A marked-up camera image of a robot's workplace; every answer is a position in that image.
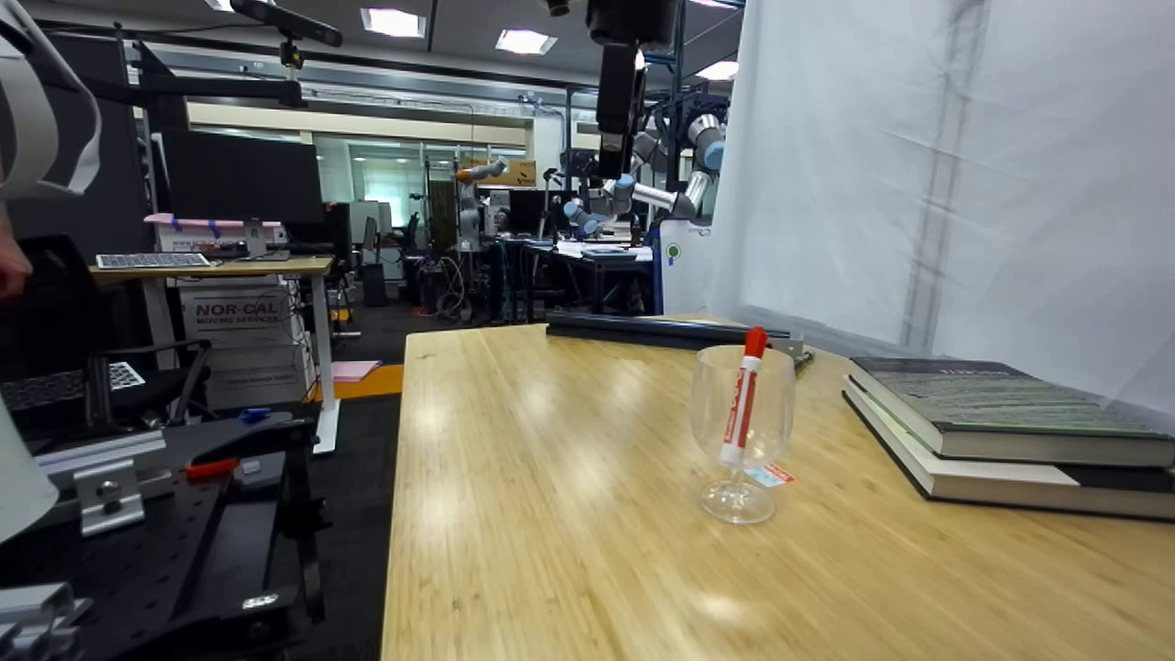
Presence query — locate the grey cover thick book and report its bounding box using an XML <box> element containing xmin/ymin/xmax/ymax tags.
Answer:
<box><xmin>840</xmin><ymin>353</ymin><xmax>1175</xmax><ymax>469</ymax></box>

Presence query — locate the white translucent curtain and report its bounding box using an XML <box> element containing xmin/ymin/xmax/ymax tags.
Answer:
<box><xmin>656</xmin><ymin>0</ymin><xmax>1175</xmax><ymax>419</ymax></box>

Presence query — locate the black computer monitor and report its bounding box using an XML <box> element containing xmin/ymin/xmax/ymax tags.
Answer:
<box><xmin>161</xmin><ymin>125</ymin><xmax>332</xmax><ymax>241</ymax></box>

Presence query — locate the pink paper sheet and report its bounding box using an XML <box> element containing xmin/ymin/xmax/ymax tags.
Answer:
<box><xmin>326</xmin><ymin>355</ymin><xmax>387</xmax><ymax>387</ymax></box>

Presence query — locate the pink purple box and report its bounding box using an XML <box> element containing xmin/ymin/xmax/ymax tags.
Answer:
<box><xmin>145</xmin><ymin>208</ymin><xmax>295</xmax><ymax>258</ymax></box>

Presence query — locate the black overhead boom bar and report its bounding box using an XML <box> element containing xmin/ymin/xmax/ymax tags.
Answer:
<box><xmin>233</xmin><ymin>0</ymin><xmax>350</xmax><ymax>53</ymax></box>

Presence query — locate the silver metal clamp piece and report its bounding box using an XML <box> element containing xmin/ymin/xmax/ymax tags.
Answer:
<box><xmin>0</xmin><ymin>579</ymin><xmax>94</xmax><ymax>661</ymax></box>

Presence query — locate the dark background office table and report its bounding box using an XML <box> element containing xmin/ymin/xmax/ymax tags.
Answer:
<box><xmin>496</xmin><ymin>235</ymin><xmax>662</xmax><ymax>325</ymax></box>

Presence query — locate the red marker with white label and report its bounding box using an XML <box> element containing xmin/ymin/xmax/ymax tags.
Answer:
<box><xmin>720</xmin><ymin>325</ymin><xmax>771</xmax><ymax>469</ymax></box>

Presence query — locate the bystander bare hand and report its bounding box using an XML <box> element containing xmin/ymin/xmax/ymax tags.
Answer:
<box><xmin>0</xmin><ymin>233</ymin><xmax>37</xmax><ymax>304</ymax></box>

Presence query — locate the clear plastic stemless glass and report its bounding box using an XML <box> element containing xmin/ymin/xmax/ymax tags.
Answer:
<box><xmin>688</xmin><ymin>343</ymin><xmax>801</xmax><ymax>533</ymax></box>

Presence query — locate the black camera stand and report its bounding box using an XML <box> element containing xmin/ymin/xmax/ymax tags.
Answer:
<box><xmin>108</xmin><ymin>416</ymin><xmax>332</xmax><ymax>661</ymax></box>

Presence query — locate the stack of dark books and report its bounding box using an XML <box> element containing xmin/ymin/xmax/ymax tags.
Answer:
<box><xmin>836</xmin><ymin>382</ymin><xmax>1175</xmax><ymax>526</ymax></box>

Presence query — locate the orange handled tool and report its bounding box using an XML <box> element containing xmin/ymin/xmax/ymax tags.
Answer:
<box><xmin>179</xmin><ymin>455</ymin><xmax>244</xmax><ymax>486</ymax></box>

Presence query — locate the metal truss behind curtain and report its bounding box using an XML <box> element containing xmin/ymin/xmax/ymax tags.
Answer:
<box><xmin>895</xmin><ymin>0</ymin><xmax>998</xmax><ymax>359</ymax></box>

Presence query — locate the silver aluminium extrusion bar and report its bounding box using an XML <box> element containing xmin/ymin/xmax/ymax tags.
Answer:
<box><xmin>33</xmin><ymin>426</ymin><xmax>174</xmax><ymax>486</ymax></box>

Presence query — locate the black perforated breadboard table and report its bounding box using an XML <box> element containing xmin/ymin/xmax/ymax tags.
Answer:
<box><xmin>0</xmin><ymin>411</ymin><xmax>337</xmax><ymax>661</ymax></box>

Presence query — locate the wooden desk with white legs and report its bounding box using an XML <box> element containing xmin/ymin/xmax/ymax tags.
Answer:
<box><xmin>85</xmin><ymin>250</ymin><xmax>347</xmax><ymax>459</ymax></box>

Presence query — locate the white printed box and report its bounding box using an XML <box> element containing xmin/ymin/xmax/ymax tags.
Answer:
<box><xmin>178</xmin><ymin>277</ymin><xmax>312</xmax><ymax>416</ymax></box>

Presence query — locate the silver metal angle bracket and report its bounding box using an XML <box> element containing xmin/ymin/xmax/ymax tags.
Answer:
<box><xmin>71</xmin><ymin>455</ymin><xmax>150</xmax><ymax>539</ymax></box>

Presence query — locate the small white red label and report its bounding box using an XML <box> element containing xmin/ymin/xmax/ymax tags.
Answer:
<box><xmin>737</xmin><ymin>464</ymin><xmax>796</xmax><ymax>497</ymax></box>

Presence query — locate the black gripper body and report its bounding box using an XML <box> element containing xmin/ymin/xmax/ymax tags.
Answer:
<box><xmin>583</xmin><ymin>0</ymin><xmax>680</xmax><ymax>48</ymax></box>

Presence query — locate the grey computer keyboard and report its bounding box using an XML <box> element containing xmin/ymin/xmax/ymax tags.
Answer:
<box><xmin>92</xmin><ymin>250</ymin><xmax>212</xmax><ymax>277</ymax></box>

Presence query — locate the long black metal rail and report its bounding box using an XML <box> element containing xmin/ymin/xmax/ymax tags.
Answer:
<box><xmin>545</xmin><ymin>309</ymin><xmax>792</xmax><ymax>353</ymax></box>

